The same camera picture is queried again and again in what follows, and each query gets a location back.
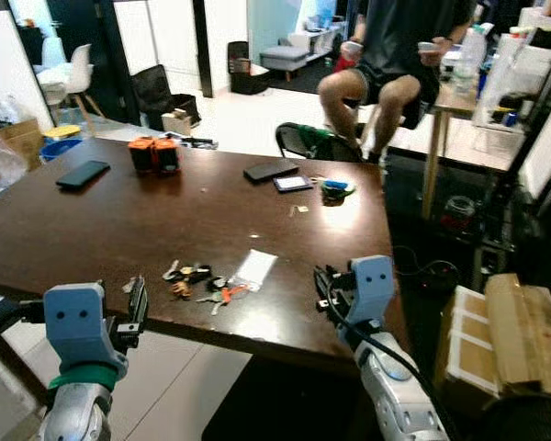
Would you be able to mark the black open bag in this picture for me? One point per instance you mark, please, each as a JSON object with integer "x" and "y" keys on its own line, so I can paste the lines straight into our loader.
{"x": 156, "y": 92}

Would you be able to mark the seated person in black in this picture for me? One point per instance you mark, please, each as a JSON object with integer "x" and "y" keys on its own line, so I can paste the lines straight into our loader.
{"x": 409, "y": 32}

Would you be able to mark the small brass part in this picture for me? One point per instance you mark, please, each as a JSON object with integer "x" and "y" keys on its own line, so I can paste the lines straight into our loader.
{"x": 300, "y": 209}

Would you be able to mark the thin black stand pole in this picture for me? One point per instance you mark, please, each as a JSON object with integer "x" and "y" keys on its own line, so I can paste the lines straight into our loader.
{"x": 534, "y": 138}

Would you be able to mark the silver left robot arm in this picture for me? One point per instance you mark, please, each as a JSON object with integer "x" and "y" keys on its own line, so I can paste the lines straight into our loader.
{"x": 73, "y": 418}

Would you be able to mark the key bunch with black fob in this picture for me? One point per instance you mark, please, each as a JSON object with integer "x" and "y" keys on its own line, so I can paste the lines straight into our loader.
{"x": 197, "y": 273}

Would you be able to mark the small open cardboard box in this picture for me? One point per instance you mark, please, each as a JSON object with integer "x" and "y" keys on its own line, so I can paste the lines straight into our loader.
{"x": 177, "y": 124}

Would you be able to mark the large flat cardboard box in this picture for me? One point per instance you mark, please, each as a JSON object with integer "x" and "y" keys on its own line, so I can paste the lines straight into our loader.
{"x": 514, "y": 331}

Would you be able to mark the key bunch with orange tag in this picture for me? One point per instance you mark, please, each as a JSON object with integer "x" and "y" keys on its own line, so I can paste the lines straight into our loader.
{"x": 230, "y": 294}

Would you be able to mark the clear plastic bottle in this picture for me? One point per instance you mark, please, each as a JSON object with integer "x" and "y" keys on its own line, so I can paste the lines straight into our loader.
{"x": 470, "y": 64}

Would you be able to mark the grey ottoman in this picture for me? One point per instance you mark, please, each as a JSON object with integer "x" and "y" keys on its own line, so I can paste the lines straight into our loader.
{"x": 285, "y": 55}

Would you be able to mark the black round ribbed object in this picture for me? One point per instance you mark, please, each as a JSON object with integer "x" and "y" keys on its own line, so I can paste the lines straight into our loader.
{"x": 533, "y": 423}

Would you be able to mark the power strip with plugs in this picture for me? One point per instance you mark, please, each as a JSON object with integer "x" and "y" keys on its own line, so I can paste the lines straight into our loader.
{"x": 200, "y": 142}

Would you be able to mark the black basket chair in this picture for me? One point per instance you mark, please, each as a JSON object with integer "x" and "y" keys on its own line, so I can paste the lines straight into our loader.
{"x": 243, "y": 78}

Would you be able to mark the black smartphone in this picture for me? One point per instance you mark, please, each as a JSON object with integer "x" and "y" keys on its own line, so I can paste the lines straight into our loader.
{"x": 83, "y": 175}

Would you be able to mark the clear plastic bag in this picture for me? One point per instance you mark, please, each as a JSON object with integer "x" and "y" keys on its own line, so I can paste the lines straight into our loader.
{"x": 255, "y": 266}

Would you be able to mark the brown key fob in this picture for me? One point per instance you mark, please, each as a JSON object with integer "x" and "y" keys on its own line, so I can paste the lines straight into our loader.
{"x": 181, "y": 289}

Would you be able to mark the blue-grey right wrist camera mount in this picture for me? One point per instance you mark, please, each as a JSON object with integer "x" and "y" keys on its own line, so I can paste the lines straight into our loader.
{"x": 375, "y": 285}

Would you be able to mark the round red and black device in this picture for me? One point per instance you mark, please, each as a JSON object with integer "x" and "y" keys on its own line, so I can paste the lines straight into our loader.
{"x": 459, "y": 213}

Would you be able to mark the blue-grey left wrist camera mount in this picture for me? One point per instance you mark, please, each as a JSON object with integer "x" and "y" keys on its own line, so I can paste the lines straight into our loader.
{"x": 73, "y": 322}

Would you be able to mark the white plastic chair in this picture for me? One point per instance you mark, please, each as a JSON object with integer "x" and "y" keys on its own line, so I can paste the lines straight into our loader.
{"x": 78, "y": 69}

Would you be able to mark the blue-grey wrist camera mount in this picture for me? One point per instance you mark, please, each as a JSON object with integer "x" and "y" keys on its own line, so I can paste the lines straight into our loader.
{"x": 73, "y": 322}
{"x": 375, "y": 285}

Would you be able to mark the light wooden table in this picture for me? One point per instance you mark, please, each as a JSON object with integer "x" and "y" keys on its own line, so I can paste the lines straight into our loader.
{"x": 455, "y": 99}

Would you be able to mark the black chair with green cloth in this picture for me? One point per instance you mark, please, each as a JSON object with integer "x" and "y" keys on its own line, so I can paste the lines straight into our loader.
{"x": 298, "y": 142}

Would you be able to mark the brown cardboard box with bags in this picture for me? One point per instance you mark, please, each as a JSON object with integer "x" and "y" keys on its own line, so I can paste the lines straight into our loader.
{"x": 18, "y": 142}

